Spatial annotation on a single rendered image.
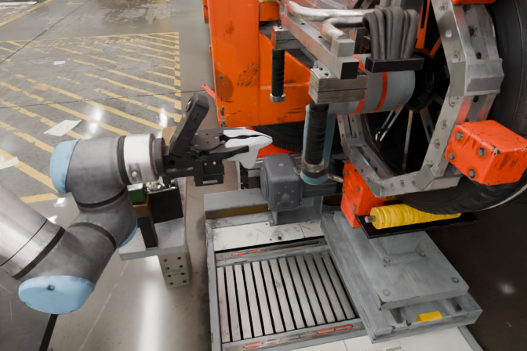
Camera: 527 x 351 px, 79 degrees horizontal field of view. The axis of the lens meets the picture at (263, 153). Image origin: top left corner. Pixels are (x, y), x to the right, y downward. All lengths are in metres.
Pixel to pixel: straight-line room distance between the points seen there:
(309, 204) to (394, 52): 1.08
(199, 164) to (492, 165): 0.47
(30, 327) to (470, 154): 1.09
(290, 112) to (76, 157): 0.87
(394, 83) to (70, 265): 0.71
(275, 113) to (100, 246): 0.86
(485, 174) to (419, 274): 0.69
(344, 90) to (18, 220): 0.54
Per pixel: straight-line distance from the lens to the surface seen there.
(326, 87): 0.57
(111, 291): 1.48
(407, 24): 0.61
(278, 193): 1.23
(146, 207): 0.84
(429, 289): 1.21
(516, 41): 0.67
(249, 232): 1.44
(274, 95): 0.94
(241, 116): 1.25
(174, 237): 0.96
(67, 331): 1.46
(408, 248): 1.25
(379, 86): 0.77
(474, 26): 0.67
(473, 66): 0.62
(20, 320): 1.16
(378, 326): 1.18
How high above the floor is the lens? 1.14
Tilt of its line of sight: 34 degrees down
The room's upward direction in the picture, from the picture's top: straight up
